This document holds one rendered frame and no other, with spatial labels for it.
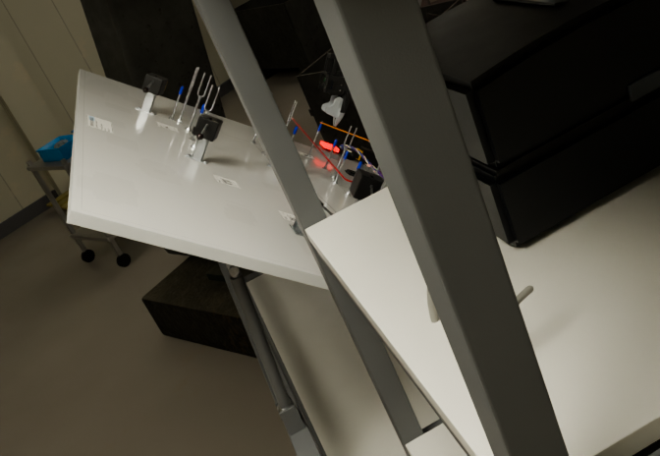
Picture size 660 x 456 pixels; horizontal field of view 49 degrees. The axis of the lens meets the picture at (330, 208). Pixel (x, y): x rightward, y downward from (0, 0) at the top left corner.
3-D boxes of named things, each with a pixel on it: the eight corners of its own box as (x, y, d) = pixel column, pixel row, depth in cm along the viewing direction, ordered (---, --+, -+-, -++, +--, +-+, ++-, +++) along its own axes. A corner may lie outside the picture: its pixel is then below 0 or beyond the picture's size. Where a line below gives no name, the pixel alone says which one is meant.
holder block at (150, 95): (127, 110, 167) (139, 74, 165) (139, 106, 178) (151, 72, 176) (145, 118, 168) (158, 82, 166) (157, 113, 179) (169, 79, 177)
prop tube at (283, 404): (296, 409, 134) (243, 268, 121) (300, 418, 131) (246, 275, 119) (280, 417, 133) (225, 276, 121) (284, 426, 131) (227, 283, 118)
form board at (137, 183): (638, 370, 132) (643, 361, 132) (66, 223, 93) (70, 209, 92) (394, 181, 238) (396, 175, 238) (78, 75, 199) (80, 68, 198)
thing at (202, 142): (177, 161, 139) (192, 118, 137) (189, 153, 150) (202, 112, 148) (199, 170, 139) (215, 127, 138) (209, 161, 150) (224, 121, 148)
